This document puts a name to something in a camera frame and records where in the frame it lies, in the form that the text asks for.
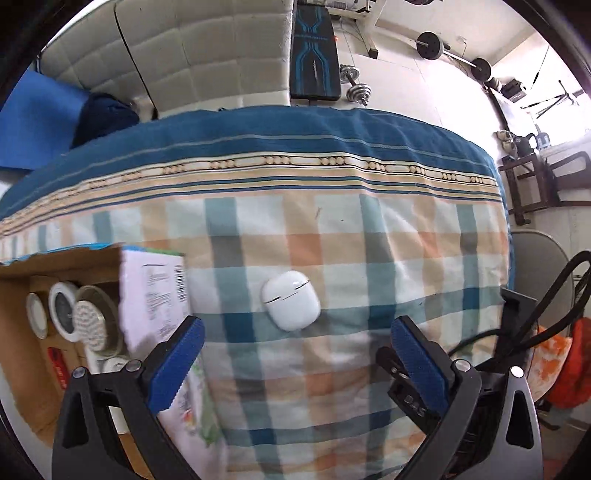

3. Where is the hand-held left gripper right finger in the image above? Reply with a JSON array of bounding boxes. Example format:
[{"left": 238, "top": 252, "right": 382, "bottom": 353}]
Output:
[{"left": 392, "top": 316, "right": 543, "bottom": 480}]

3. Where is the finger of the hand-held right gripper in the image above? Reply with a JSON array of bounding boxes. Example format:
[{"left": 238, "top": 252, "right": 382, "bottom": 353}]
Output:
[{"left": 501, "top": 288, "right": 539, "bottom": 367}]

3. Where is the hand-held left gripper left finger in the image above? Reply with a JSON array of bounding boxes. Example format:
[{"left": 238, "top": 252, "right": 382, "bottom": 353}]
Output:
[{"left": 53, "top": 315, "right": 206, "bottom": 480}]

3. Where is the red card case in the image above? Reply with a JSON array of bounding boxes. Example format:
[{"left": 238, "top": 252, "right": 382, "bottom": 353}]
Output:
[{"left": 46, "top": 347, "right": 72, "bottom": 388}]

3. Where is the round steel sink strainer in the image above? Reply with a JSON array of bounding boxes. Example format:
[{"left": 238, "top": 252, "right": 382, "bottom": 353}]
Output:
[{"left": 48, "top": 281, "right": 81, "bottom": 343}]

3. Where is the white earbuds case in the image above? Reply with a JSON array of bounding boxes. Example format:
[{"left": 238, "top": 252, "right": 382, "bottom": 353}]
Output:
[{"left": 261, "top": 271, "right": 321, "bottom": 332}]

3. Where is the silver tape roll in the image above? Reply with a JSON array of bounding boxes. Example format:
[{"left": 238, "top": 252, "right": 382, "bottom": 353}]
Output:
[{"left": 25, "top": 292, "right": 49, "bottom": 340}]

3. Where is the cardboard box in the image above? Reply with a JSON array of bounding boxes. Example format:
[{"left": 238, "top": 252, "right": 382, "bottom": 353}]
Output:
[{"left": 0, "top": 242, "right": 229, "bottom": 480}]

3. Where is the orange floral cloth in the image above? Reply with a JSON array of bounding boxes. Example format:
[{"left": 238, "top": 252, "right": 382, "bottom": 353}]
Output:
[{"left": 526, "top": 318, "right": 591, "bottom": 409}]

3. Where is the grey round chair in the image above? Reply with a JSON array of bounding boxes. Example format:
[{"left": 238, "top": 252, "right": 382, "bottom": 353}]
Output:
[{"left": 510, "top": 231, "right": 583, "bottom": 319}]

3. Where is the dark wooden chair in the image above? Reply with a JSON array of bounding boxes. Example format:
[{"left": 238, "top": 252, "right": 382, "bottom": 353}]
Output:
[{"left": 499, "top": 152, "right": 591, "bottom": 227}]

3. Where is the plaid tablecloth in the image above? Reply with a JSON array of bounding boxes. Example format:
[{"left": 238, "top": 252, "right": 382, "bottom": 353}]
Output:
[{"left": 0, "top": 105, "right": 513, "bottom": 480}]

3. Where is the black metal stand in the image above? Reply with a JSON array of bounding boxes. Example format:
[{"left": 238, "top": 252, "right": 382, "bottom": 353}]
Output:
[{"left": 522, "top": 80, "right": 583, "bottom": 112}]

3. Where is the dark blue bag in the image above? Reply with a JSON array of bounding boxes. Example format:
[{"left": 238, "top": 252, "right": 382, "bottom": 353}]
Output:
[{"left": 71, "top": 92, "right": 140, "bottom": 148}]

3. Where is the blue folded exercise mat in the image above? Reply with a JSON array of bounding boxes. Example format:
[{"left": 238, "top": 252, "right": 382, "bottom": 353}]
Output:
[{"left": 0, "top": 69, "right": 90, "bottom": 171}]

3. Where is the short barbell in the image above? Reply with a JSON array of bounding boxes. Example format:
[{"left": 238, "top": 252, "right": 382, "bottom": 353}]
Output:
[{"left": 416, "top": 31, "right": 492, "bottom": 84}]

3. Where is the grey padded chair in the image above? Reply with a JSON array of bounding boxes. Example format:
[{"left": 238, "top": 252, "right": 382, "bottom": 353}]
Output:
[
  {"left": 115, "top": 0, "right": 296, "bottom": 121},
  {"left": 36, "top": 0, "right": 153, "bottom": 123}
]

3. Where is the black weight bench blue pattern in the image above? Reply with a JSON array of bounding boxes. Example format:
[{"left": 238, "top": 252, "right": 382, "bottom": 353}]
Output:
[{"left": 290, "top": 2, "right": 342, "bottom": 103}]

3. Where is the black cable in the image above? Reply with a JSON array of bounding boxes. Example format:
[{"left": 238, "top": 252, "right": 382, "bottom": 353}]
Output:
[{"left": 448, "top": 251, "right": 591, "bottom": 370}]

